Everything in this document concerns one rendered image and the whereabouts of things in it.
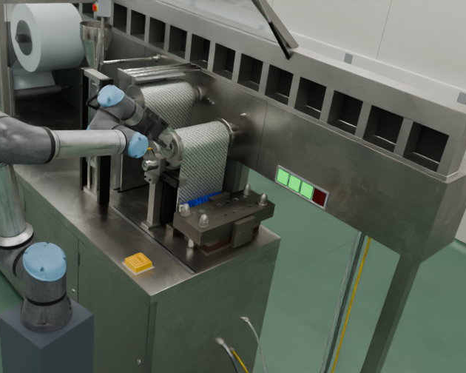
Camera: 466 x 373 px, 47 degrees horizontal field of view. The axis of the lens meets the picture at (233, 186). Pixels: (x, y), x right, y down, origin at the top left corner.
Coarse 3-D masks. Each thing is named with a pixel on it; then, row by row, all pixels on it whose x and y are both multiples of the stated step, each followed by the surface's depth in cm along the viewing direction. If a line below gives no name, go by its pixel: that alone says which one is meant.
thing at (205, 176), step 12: (216, 156) 212; (180, 168) 201; (192, 168) 205; (204, 168) 210; (216, 168) 215; (192, 180) 208; (204, 180) 213; (216, 180) 218; (180, 192) 206; (192, 192) 211; (204, 192) 216
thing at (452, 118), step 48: (144, 0) 245; (192, 48) 231; (240, 48) 209; (288, 48) 192; (288, 96) 206; (336, 96) 184; (384, 96) 169; (432, 96) 162; (384, 144) 176; (432, 144) 169
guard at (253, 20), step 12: (168, 0) 237; (180, 0) 225; (192, 0) 216; (204, 0) 206; (216, 0) 198; (228, 0) 190; (240, 0) 183; (204, 12) 221; (216, 12) 211; (228, 12) 203; (240, 12) 194; (252, 12) 187; (240, 24) 208; (252, 24) 199; (264, 24) 192
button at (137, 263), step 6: (126, 258) 191; (132, 258) 192; (138, 258) 192; (144, 258) 192; (126, 264) 191; (132, 264) 189; (138, 264) 189; (144, 264) 190; (150, 264) 191; (132, 270) 189; (138, 270) 188
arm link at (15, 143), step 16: (0, 128) 130; (16, 128) 131; (32, 128) 134; (48, 128) 138; (112, 128) 165; (128, 128) 166; (0, 144) 130; (16, 144) 131; (32, 144) 132; (48, 144) 135; (64, 144) 141; (80, 144) 145; (96, 144) 150; (112, 144) 155; (128, 144) 161; (144, 144) 164; (0, 160) 133; (16, 160) 133; (32, 160) 134; (48, 160) 138
